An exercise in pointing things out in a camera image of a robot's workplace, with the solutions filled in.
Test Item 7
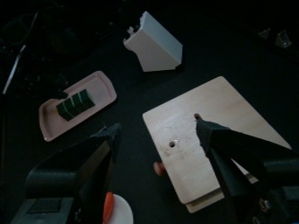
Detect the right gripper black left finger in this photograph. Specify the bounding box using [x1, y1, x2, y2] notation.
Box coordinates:
[24, 123, 123, 224]

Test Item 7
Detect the pink rectangular tray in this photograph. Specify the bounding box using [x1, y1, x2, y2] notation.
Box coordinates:
[37, 70, 117, 143]

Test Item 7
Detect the small metal frame bracket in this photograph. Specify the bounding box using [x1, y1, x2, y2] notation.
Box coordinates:
[258, 28, 272, 40]
[275, 29, 294, 49]

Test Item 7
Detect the orange toy carrot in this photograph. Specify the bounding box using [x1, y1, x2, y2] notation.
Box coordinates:
[101, 191, 116, 224]

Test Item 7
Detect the small white round plate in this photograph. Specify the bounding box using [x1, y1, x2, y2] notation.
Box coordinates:
[103, 193, 135, 224]

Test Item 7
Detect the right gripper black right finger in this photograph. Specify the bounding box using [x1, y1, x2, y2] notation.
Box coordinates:
[193, 113, 299, 224]

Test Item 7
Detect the white box with red label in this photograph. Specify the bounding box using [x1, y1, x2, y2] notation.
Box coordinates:
[141, 75, 294, 205]

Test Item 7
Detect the pale wooden toy cleaver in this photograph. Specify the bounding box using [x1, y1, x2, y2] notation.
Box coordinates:
[185, 171, 260, 214]

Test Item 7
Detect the dark green sliced toy vegetable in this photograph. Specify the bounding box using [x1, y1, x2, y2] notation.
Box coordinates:
[55, 88, 97, 122]

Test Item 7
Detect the red rounded wooden piece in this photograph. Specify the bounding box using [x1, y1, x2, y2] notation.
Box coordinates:
[152, 161, 168, 177]

